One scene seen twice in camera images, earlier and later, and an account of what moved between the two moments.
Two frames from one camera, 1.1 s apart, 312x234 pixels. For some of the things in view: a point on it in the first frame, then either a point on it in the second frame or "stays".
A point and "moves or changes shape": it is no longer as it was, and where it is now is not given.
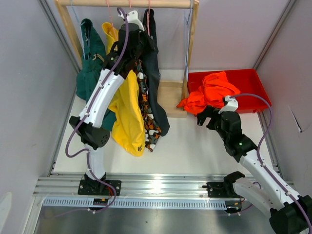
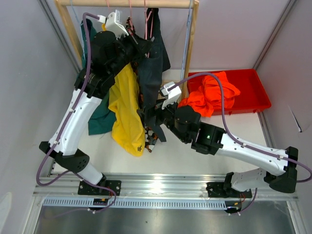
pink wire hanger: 148,18 moves or changes shape
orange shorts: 215,87 stays
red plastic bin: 246,79 stays
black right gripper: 209,112 -> 157,110
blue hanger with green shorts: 88,66 stays
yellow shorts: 126,110 stays
